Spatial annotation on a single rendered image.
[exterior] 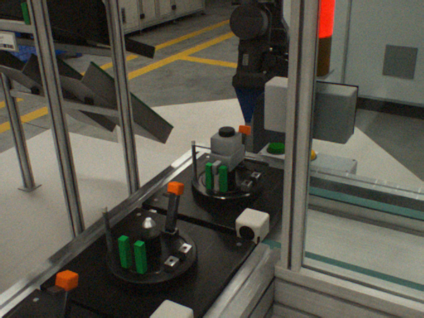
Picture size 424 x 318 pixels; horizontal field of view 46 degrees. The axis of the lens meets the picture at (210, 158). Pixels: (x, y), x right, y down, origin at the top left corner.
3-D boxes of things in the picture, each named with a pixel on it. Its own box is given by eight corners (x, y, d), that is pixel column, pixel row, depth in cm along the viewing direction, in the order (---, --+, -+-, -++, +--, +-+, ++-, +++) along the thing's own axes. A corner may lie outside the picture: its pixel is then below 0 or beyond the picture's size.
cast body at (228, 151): (224, 154, 99) (224, 121, 96) (245, 158, 97) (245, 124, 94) (204, 172, 92) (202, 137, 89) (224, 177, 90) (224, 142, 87)
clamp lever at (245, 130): (236, 161, 102) (242, 124, 101) (245, 163, 101) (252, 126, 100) (229, 163, 99) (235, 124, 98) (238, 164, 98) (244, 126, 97)
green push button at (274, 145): (272, 148, 117) (272, 141, 116) (288, 151, 115) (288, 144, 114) (265, 155, 114) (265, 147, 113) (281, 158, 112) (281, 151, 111)
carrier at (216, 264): (137, 216, 94) (130, 155, 88) (255, 251, 83) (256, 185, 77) (40, 296, 75) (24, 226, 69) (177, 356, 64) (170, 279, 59)
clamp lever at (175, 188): (168, 226, 82) (174, 180, 81) (178, 229, 81) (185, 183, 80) (155, 229, 79) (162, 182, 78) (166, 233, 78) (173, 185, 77)
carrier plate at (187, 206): (204, 159, 113) (204, 151, 112) (306, 182, 103) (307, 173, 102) (142, 212, 95) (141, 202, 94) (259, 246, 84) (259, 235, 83)
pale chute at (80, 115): (77, 120, 127) (86, 105, 128) (112, 132, 119) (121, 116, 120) (-15, 62, 104) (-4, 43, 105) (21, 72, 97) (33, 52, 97)
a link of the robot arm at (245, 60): (235, 38, 85) (271, 41, 85) (240, 38, 103) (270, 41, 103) (231, 88, 87) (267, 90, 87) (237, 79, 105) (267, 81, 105)
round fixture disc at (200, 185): (213, 165, 106) (212, 157, 105) (274, 179, 100) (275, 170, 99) (178, 196, 96) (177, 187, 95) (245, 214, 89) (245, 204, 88)
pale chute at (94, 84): (125, 130, 120) (134, 114, 121) (165, 144, 113) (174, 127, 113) (38, 70, 98) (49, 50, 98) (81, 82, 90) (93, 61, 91)
